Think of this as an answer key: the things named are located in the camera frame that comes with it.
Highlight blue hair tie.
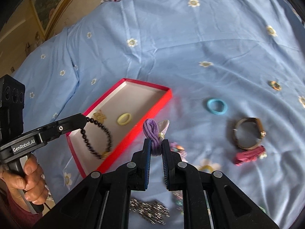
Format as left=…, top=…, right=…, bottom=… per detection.
left=206, top=97, right=228, bottom=115

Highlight gold wrist watch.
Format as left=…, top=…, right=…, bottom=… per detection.
left=233, top=117, right=266, bottom=150

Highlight silver chain necklace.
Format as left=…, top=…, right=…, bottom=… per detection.
left=129, top=197, right=171, bottom=225

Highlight blue floral bed sheet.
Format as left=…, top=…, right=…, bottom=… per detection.
left=15, top=0, right=304, bottom=228

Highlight red shallow box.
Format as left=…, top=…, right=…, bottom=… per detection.
left=67, top=79, right=172, bottom=177

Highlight yellow hair tie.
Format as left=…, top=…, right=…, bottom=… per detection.
left=116, top=112, right=132, bottom=126

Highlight black bead bracelet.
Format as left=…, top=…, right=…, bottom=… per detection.
left=80, top=117, right=113, bottom=160

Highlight purple bow hair tie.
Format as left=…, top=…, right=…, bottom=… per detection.
left=142, top=118, right=170, bottom=157

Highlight left hand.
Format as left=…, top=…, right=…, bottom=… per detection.
left=1, top=155, right=48, bottom=212

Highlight gold butterfly hair clip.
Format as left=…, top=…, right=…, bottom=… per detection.
left=92, top=110, right=107, bottom=124

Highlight pink hair clip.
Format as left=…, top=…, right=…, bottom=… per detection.
left=233, top=145, right=267, bottom=166

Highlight colorful bead bracelet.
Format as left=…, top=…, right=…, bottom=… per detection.
left=169, top=142, right=188, bottom=159

